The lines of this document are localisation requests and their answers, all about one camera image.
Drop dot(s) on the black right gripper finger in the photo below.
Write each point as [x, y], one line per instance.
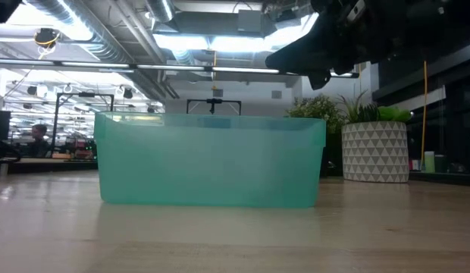
[303, 64]
[307, 41]

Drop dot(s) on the translucent green plastic basket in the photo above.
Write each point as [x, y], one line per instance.
[208, 167]

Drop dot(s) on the bushy small-leaved potted plant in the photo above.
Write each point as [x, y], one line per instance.
[316, 110]

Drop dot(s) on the grey ceiling box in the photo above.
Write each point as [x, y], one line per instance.
[250, 21]

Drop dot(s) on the succulent in triangle-patterned pot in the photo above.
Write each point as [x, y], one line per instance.
[375, 151]

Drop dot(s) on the long led light bar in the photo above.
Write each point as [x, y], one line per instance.
[174, 67]

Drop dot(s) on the light green cup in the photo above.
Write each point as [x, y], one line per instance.
[429, 163]

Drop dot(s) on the dark cup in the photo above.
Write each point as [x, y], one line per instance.
[440, 164]

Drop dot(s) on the person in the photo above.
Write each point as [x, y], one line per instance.
[38, 138]

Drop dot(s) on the black computer monitor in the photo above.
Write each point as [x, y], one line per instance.
[0, 125]

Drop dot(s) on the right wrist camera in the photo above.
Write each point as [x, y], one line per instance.
[357, 12]

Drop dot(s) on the black camera gantry frame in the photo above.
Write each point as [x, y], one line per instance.
[214, 101]

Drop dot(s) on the silver ribbed ventilation duct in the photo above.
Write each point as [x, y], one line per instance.
[106, 45]

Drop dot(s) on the black rig frame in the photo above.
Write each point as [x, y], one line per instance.
[87, 94]

